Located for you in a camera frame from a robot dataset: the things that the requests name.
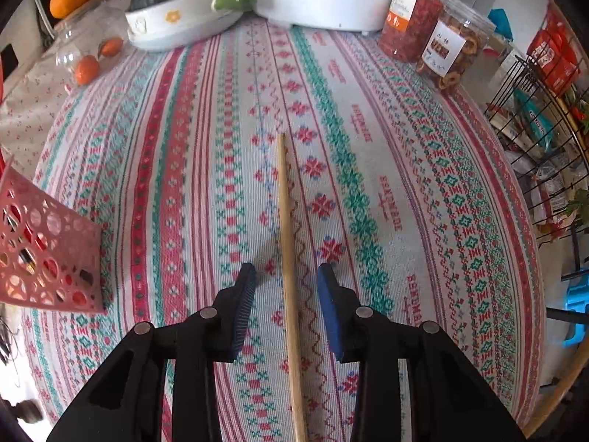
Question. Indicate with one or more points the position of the bamboo chair rim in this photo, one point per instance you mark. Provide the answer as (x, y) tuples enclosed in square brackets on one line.
[(557, 396)]

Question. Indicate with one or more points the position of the red snack packets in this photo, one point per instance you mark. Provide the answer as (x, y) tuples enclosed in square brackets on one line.
[(552, 55)]

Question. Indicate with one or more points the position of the blue plastic stool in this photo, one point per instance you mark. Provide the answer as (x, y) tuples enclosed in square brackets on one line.
[(579, 304)]

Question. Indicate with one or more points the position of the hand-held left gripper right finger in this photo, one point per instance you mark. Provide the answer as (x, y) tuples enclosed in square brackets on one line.
[(329, 313)]

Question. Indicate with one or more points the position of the clear jar of dried apple rings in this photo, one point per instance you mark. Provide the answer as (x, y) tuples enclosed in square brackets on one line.
[(460, 46)]

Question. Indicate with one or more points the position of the clear glass jar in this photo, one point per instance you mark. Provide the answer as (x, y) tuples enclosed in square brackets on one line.
[(73, 41)]

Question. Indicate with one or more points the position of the clear jar of red dried fruit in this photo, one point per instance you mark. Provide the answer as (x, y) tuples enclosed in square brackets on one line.
[(414, 27)]

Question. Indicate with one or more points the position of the green cucumber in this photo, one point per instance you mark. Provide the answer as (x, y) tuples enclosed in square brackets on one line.
[(234, 0)]

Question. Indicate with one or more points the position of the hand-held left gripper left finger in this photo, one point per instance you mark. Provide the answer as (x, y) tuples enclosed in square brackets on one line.
[(244, 313)]

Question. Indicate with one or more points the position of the small tangerine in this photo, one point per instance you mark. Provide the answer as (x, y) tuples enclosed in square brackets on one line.
[(112, 46), (87, 69)]

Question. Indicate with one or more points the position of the teal packet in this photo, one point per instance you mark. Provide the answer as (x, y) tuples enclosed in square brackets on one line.
[(501, 25)]

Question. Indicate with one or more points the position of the white floral cloth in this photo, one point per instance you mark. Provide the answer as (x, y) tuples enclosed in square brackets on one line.
[(27, 101)]

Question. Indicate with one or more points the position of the red green patterned tablecloth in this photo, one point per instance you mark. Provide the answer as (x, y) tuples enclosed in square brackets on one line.
[(414, 170)]

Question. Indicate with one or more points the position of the pink perforated plastic basket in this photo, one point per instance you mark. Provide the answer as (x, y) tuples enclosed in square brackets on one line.
[(95, 267)]

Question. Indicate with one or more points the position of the light wooden chopstick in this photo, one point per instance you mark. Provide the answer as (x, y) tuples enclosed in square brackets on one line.
[(289, 248)]

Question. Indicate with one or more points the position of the white ceramic casserole dish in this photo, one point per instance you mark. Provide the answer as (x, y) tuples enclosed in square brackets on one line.
[(184, 23)]

